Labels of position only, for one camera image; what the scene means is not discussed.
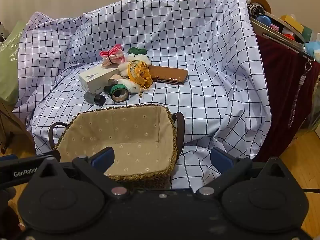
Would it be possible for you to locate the beige tape roll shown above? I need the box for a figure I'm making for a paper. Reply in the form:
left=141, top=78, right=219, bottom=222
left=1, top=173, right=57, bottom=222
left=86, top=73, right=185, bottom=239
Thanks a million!
left=108, top=74, right=122, bottom=85

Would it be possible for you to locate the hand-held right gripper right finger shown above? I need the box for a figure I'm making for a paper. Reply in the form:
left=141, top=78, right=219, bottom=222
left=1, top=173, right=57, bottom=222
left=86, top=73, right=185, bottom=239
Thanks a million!
left=195, top=148, right=288, bottom=201

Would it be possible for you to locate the wooden cabinet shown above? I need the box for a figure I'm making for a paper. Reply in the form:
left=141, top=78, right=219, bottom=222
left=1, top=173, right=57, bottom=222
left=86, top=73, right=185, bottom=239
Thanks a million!
left=0, top=97, right=36, bottom=157

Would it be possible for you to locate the grey metal tray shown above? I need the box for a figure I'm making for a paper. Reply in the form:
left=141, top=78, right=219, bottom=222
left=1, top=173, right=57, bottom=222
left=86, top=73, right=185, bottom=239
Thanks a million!
left=247, top=4, right=315, bottom=58

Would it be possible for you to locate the metal chain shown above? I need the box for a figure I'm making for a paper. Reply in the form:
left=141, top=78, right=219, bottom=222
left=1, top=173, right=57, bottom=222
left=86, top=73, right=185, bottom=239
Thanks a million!
left=287, top=59, right=313, bottom=128

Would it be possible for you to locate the white checked bed sheet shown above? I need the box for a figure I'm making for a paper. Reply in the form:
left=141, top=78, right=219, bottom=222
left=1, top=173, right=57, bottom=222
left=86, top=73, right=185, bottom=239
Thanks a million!
left=12, top=0, right=273, bottom=189

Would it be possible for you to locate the pink white sock bundle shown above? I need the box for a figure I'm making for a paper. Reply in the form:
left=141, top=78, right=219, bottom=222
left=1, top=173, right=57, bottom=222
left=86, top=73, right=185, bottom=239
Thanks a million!
left=99, top=44, right=125, bottom=67

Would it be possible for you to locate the yellow box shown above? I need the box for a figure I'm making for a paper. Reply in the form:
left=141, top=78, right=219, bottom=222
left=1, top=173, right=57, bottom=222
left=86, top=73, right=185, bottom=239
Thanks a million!
left=280, top=14, right=304, bottom=33

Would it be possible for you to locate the wicker basket with fabric lining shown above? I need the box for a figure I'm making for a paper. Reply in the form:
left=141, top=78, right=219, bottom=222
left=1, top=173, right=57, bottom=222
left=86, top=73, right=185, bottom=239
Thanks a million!
left=49, top=104, right=185, bottom=182

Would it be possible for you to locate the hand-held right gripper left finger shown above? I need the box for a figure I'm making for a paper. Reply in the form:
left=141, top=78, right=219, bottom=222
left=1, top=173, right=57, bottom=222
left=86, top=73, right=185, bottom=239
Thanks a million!
left=37, top=147, right=131, bottom=200

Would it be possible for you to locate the dark red velvet cloth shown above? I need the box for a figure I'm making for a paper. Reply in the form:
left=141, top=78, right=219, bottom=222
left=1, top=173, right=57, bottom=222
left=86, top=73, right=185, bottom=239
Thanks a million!
left=254, top=34, right=320, bottom=163

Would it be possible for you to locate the white cardboard box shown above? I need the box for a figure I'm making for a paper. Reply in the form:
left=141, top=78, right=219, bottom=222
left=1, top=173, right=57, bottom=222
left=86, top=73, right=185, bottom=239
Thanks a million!
left=78, top=66, right=120, bottom=92

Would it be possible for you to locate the white fluffy plush toy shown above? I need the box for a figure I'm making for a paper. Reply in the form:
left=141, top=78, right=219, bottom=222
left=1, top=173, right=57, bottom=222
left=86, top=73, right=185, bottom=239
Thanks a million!
left=117, top=55, right=152, bottom=77

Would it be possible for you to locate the brown hat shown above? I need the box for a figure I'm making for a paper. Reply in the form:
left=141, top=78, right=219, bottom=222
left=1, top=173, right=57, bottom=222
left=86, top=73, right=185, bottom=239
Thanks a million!
left=250, top=0, right=272, bottom=13

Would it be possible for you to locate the orange handheld fan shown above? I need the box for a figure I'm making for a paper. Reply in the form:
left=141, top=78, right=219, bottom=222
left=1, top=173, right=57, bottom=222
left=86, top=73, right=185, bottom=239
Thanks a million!
left=127, top=61, right=153, bottom=92

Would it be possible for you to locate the green printed cushion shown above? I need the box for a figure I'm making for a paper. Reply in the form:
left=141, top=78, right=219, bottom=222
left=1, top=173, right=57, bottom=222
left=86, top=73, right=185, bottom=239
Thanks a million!
left=0, top=21, right=27, bottom=103

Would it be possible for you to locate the white green plush toy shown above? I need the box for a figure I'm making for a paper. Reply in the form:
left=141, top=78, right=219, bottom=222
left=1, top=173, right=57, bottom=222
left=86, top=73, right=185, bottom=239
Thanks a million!
left=128, top=47, right=150, bottom=62

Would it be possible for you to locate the green box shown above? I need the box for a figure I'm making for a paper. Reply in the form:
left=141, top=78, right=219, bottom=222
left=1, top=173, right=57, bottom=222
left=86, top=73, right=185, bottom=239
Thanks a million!
left=301, top=26, right=313, bottom=42

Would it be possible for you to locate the blue ball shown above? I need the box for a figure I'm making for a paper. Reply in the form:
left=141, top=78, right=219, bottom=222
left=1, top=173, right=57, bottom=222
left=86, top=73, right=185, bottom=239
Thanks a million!
left=256, top=16, right=272, bottom=27

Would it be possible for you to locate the light blue plush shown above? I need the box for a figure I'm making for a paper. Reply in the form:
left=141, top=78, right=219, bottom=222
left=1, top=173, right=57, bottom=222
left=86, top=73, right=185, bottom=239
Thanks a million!
left=304, top=41, right=320, bottom=62

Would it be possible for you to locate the green tape roll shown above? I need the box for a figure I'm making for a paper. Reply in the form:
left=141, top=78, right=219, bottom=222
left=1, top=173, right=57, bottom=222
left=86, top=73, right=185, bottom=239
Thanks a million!
left=111, top=84, right=130, bottom=103

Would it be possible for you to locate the white plastic packet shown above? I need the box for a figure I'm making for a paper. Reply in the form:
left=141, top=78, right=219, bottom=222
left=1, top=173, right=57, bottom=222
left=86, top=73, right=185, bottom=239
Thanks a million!
left=117, top=77, right=143, bottom=93

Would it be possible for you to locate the grey bottle with black cap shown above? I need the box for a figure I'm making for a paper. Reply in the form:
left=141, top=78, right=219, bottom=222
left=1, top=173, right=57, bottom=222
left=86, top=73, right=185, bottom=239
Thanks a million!
left=84, top=91, right=106, bottom=106

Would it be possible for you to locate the brown leather case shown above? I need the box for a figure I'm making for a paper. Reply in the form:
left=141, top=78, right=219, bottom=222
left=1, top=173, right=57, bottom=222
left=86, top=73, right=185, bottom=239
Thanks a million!
left=149, top=65, right=188, bottom=85

